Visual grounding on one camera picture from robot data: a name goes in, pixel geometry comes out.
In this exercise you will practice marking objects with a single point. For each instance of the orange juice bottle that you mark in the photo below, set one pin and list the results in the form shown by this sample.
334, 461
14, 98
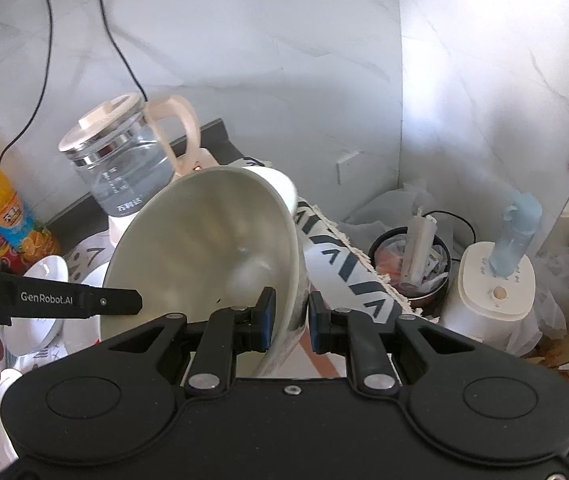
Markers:
28, 237

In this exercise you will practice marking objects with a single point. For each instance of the white bowl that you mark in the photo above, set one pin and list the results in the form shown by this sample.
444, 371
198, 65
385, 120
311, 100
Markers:
280, 182

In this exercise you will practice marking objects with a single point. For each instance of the white rice cooker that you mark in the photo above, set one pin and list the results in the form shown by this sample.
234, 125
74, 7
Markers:
483, 306

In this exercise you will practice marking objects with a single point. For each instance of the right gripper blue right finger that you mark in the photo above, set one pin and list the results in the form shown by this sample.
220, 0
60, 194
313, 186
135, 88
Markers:
362, 342

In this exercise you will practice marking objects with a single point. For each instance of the cream kettle base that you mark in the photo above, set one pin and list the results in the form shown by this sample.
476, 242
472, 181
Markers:
118, 225

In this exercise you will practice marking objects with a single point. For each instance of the patterned fringed table cloth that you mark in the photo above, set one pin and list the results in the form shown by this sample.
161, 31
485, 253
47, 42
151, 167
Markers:
339, 271

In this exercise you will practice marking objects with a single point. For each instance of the white plate Bakery print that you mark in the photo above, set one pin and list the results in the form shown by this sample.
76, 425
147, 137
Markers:
81, 333

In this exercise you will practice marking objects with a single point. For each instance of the glass electric kettle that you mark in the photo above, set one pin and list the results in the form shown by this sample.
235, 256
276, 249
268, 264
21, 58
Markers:
122, 153

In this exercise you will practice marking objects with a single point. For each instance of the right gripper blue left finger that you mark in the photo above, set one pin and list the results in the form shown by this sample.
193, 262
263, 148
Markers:
228, 333

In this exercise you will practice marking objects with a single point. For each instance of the dark pot with trash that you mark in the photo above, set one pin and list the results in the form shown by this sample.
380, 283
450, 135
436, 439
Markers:
417, 261

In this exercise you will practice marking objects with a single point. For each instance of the cream bowl with yellow pattern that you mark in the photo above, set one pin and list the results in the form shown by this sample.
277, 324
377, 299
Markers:
210, 240

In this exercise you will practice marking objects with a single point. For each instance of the light blue water bottle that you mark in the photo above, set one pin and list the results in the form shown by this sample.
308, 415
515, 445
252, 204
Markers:
521, 221

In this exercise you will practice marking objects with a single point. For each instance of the white plate Sweet print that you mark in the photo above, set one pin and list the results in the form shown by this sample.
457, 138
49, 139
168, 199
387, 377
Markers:
29, 335

